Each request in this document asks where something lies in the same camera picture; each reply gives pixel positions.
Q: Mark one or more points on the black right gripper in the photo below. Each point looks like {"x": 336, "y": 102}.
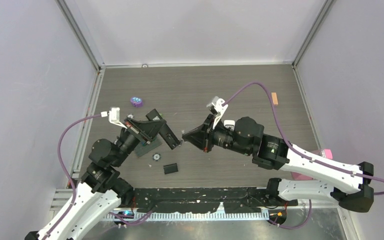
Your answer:
{"x": 199, "y": 136}

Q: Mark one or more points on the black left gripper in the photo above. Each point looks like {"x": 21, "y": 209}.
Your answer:
{"x": 146, "y": 130}

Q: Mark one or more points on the black remote control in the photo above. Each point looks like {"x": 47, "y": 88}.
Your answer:
{"x": 165, "y": 132}

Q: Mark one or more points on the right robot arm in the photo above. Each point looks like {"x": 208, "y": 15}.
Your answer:
{"x": 330, "y": 180}

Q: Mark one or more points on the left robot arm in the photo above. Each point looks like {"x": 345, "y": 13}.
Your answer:
{"x": 100, "y": 189}

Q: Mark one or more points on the white remote control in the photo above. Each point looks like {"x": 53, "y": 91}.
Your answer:
{"x": 229, "y": 124}

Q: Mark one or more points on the grey building baseplate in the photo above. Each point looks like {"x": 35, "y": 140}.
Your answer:
{"x": 144, "y": 148}

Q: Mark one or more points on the blue poker chip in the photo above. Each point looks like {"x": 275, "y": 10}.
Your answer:
{"x": 156, "y": 157}

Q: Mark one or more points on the purple monster toy block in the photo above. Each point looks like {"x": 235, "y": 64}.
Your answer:
{"x": 136, "y": 102}

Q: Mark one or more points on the black battery cover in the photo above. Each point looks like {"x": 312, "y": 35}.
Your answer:
{"x": 170, "y": 168}

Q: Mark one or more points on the orange wooden block far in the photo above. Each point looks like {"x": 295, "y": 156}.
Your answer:
{"x": 274, "y": 98}

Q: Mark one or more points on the pink toy toaster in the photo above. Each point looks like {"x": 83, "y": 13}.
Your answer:
{"x": 325, "y": 153}

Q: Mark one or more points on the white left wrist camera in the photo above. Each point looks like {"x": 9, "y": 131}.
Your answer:
{"x": 113, "y": 116}

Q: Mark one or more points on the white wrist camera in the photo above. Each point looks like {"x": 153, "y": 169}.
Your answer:
{"x": 113, "y": 116}
{"x": 217, "y": 107}

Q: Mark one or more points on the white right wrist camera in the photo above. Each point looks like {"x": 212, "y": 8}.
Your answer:
{"x": 217, "y": 107}

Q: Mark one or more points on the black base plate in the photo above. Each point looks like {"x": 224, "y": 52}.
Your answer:
{"x": 207, "y": 200}

